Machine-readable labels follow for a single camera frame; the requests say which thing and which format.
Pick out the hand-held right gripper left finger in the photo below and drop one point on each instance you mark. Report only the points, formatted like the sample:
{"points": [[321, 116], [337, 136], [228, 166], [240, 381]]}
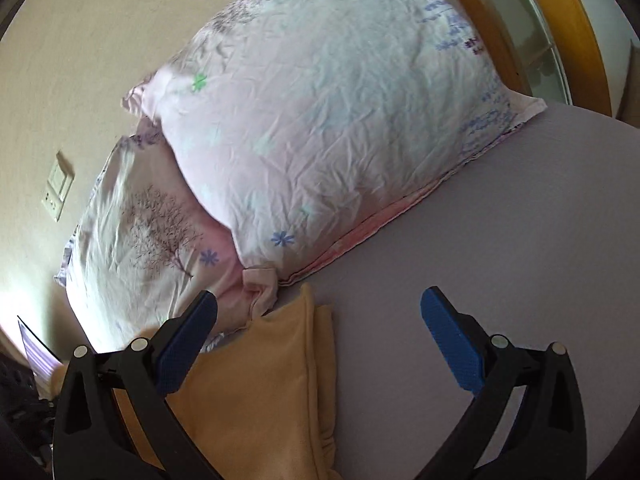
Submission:
{"points": [[182, 342]]}

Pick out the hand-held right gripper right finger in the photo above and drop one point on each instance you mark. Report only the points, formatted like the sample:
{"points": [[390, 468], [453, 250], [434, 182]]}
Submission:
{"points": [[452, 342]]}

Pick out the beige garment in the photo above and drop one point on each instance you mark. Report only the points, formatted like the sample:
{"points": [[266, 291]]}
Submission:
{"points": [[265, 395]]}

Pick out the grey bed sheet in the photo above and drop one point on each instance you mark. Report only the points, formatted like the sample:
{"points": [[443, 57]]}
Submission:
{"points": [[480, 260]]}

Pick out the tree print pink pillow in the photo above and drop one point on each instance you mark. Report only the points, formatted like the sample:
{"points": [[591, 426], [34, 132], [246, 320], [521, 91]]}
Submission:
{"points": [[145, 240]]}

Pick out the laptop screen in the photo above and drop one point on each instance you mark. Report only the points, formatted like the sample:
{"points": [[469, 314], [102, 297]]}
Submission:
{"points": [[36, 347]]}

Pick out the large floral pink pillow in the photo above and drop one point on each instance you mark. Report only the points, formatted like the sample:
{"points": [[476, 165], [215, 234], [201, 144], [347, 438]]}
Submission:
{"points": [[330, 125]]}

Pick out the wooden headboard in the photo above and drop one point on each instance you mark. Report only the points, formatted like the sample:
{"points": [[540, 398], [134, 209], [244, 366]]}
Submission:
{"points": [[505, 20]]}

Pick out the beige wall switch plate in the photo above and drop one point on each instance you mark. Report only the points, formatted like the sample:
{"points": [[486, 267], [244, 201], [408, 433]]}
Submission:
{"points": [[58, 192]]}

